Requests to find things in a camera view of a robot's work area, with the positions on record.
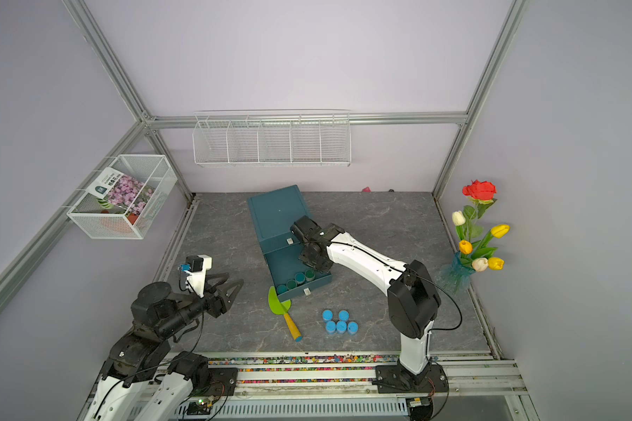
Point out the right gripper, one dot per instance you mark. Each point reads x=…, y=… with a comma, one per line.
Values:
x=320, y=267

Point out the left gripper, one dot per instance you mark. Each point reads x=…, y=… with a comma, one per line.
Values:
x=221, y=302

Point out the teal drawer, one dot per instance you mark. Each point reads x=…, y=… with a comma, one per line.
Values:
x=291, y=277

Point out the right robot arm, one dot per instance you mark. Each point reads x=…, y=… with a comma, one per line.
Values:
x=413, y=299

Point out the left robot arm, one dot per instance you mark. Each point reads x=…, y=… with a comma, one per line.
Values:
x=162, y=316

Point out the teal drawer cabinet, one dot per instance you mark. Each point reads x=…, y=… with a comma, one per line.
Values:
x=273, y=213

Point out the purple flower seed packet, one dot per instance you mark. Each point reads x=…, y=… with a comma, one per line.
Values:
x=117, y=191

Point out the teal glass vase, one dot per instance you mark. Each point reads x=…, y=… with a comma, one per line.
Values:
x=454, y=278

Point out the artificial flower bouquet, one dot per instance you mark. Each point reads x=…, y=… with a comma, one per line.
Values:
x=475, y=254

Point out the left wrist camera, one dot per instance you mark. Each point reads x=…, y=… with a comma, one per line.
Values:
x=193, y=273

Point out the green trowel yellow handle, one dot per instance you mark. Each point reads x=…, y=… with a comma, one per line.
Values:
x=282, y=309

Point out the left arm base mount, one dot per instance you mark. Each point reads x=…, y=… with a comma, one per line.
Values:
x=189, y=372

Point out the white wire basket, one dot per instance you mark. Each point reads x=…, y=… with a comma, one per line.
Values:
x=99, y=224

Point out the white wire wall shelf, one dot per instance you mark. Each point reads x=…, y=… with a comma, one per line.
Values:
x=272, y=138

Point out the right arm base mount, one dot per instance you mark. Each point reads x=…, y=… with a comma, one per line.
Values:
x=398, y=380

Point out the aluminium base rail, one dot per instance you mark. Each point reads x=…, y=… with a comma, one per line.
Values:
x=273, y=385

